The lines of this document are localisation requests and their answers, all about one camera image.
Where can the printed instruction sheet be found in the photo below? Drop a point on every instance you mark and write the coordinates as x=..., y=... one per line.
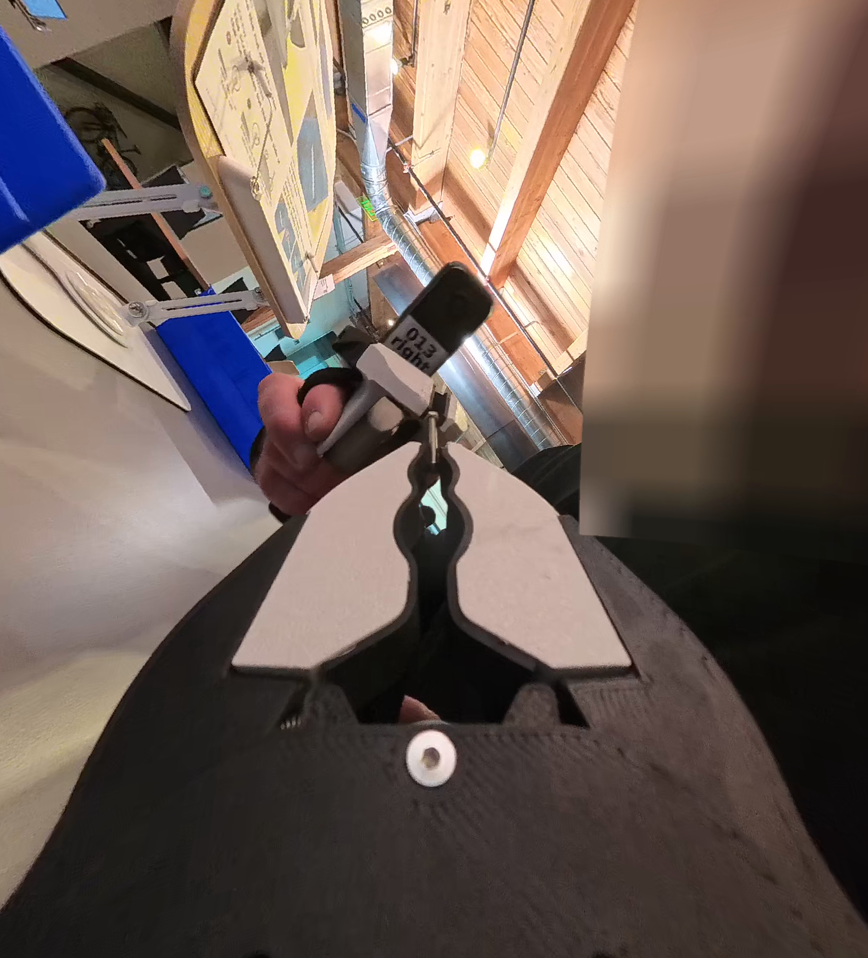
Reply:
x=254, y=112

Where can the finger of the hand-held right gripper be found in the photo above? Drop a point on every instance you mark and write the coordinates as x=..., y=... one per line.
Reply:
x=396, y=378

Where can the blue plastic bin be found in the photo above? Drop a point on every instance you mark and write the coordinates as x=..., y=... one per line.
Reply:
x=15, y=135
x=209, y=359

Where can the person's black clothed torso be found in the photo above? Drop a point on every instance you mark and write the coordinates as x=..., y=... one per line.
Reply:
x=778, y=673

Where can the person's right hand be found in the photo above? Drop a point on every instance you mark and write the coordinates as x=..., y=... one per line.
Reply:
x=284, y=449

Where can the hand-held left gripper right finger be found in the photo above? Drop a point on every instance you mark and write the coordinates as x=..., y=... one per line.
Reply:
x=539, y=584

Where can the silver round ventilation duct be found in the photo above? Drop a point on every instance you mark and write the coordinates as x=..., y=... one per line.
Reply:
x=411, y=247

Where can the rectangular metal duct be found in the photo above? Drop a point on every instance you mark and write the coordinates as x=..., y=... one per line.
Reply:
x=367, y=60

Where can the ceiling lamp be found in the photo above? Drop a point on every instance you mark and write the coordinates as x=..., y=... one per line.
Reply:
x=477, y=157

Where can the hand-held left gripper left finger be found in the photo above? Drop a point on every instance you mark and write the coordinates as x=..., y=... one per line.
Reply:
x=329, y=584

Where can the silver bolt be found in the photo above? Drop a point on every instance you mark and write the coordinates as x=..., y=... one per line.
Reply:
x=432, y=434

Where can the white document stand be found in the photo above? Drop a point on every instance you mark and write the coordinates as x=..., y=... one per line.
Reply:
x=105, y=314

